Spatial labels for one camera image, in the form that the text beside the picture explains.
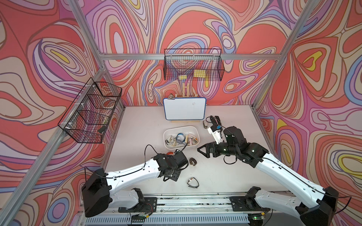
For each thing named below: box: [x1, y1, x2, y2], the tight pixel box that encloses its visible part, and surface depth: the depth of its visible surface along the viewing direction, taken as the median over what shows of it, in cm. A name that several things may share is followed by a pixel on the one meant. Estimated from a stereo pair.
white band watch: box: [164, 135, 178, 147], surface depth 97 cm
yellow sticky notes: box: [193, 69, 206, 78], surface depth 92 cm
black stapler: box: [209, 115, 223, 126], surface depth 110 cm
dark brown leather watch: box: [189, 157, 198, 167], surface depth 88 cm
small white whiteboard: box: [163, 97, 207, 121], surface depth 99 cm
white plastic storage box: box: [163, 125, 201, 150], surface depth 100 cm
